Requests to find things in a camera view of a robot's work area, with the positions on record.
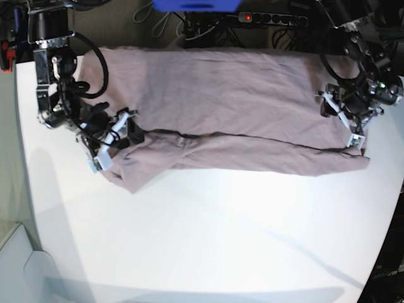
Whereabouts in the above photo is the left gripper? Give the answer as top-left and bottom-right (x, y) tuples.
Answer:
(325, 83), (383, 114)

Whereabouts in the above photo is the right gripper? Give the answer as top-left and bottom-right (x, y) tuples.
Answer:
(80, 102), (145, 152)

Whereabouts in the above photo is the mauve pink t-shirt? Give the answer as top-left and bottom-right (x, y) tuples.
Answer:
(99, 47), (370, 193)

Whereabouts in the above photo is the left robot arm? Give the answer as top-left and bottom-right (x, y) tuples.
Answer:
(318, 1), (403, 132)

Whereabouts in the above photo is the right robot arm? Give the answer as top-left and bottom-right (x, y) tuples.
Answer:
(27, 1), (145, 157)

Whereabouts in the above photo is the blue box at top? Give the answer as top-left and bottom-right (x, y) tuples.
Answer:
(153, 0), (241, 12)

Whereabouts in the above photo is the black power strip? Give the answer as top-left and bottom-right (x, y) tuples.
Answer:
(237, 12), (309, 27)

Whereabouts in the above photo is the red and black clamp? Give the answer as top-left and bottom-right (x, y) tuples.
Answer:
(1, 40), (16, 73)

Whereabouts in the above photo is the white looped cable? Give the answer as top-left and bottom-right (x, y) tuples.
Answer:
(132, 0), (173, 38)

